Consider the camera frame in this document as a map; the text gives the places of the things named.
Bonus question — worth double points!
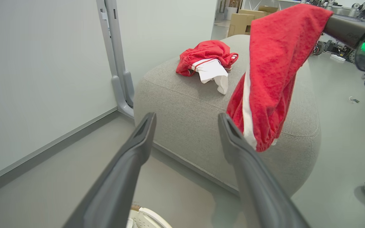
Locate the grey upholstered ottoman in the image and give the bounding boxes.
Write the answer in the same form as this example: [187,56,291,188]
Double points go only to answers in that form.
[133,34,322,197]

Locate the brown cardboard box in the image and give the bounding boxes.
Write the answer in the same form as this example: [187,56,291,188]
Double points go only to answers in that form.
[227,13,256,38]
[238,9,269,19]

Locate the red patterned clothes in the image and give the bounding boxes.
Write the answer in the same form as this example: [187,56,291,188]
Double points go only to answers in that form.
[176,40,239,95]

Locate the grey metal partition foot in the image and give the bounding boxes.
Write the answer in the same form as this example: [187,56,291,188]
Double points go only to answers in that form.
[96,0,135,118]

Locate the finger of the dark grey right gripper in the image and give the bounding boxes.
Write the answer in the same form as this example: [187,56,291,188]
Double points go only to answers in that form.
[323,14,365,48]

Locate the red trousers white stripe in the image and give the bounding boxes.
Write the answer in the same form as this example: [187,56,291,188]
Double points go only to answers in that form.
[226,3,333,152]

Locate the white laundry basket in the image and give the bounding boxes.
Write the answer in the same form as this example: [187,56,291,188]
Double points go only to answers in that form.
[127,205,173,228]

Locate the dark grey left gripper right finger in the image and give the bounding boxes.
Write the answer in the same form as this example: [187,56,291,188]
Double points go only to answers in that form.
[218,113,311,228]

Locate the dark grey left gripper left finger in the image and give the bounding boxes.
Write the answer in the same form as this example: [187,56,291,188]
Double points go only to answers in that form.
[62,112,157,228]

